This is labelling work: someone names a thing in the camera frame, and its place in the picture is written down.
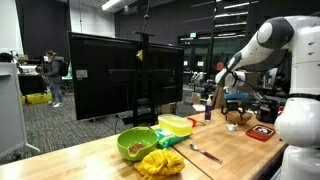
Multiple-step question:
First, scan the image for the green wipes packet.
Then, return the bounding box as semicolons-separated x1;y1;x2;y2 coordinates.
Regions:
154;128;193;150

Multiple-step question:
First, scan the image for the yellow triangular tag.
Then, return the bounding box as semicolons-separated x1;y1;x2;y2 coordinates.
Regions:
135;49;144;62

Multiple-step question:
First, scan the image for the yellow knitted cloth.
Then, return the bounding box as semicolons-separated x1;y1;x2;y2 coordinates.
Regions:
133;148;186;180

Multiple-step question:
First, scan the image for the seated person in dark clothes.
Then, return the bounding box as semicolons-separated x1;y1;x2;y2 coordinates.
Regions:
274;72;291;98

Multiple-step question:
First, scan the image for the green plastic bowl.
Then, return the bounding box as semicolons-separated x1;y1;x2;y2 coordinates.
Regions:
116;126;158;162

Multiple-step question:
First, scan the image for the black monitor stand pole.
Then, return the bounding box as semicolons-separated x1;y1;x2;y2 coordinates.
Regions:
132;0;158;128

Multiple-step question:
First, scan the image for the grey rolling partition board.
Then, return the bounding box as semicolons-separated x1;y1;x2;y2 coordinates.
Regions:
0;62;41;158

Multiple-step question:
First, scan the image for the purple pump bottle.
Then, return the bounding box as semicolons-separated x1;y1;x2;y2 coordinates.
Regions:
204;94;214;122

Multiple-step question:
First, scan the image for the large black monitor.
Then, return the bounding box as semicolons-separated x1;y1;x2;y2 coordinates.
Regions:
67;31;185;122

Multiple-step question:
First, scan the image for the white object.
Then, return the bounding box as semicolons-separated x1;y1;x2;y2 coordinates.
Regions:
225;123;240;133

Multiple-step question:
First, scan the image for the clear container with yellow lid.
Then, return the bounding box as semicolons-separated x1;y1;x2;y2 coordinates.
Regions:
157;113;194;137

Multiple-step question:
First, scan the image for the woven wicker basket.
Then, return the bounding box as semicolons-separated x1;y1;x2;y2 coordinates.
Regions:
226;110;254;126

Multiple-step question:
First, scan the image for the brown cardboard box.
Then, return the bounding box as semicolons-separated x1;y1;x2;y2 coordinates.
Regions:
211;71;260;110

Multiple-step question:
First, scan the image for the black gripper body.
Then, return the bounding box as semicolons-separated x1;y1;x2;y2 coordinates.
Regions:
221;98;249;115

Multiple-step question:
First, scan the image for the metal spoon with purple handle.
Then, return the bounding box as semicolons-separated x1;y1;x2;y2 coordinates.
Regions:
189;143;223;164

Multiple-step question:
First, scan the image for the brown grain food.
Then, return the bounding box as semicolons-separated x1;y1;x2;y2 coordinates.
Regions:
129;143;147;155

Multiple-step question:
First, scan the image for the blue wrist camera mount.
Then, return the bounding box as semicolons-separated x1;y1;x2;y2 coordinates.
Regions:
223;92;250;100

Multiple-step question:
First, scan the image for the person with backpack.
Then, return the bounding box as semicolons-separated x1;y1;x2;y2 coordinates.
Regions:
43;49;70;108

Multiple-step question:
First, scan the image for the small red object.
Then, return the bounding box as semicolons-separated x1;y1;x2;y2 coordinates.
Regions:
277;105;286;118

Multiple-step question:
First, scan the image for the red tray with printed tag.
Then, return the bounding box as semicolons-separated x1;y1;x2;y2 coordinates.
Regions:
245;124;276;143

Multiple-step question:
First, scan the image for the ceiling light strip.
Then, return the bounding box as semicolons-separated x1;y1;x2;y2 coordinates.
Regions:
101;0;122;11

